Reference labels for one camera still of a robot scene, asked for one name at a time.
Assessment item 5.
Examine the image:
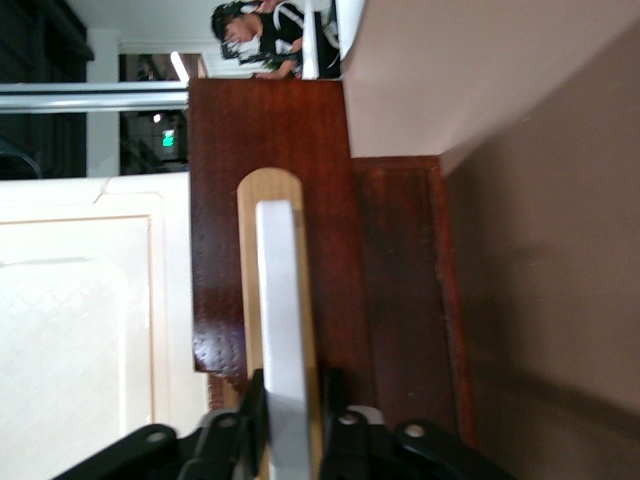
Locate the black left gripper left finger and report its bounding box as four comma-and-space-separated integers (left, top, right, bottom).
49, 368, 270, 480

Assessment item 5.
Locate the black curved cable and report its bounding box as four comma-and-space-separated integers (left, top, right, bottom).
0, 137, 42, 180

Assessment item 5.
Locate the person in black clothes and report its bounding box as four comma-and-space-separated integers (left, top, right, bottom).
208, 0, 307, 81

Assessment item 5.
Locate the dark wood cabinet base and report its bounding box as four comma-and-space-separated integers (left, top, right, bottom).
351, 155, 480, 451

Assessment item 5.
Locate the tan wood handle strip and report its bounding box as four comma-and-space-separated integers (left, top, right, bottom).
235, 166, 325, 480

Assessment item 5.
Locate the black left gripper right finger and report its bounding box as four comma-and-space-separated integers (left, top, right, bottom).
318, 367, 507, 480

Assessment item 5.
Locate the white drawer handle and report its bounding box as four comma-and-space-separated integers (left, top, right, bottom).
254, 199, 315, 480

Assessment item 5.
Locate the aluminium bar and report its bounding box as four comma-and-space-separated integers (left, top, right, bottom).
0, 81, 191, 114

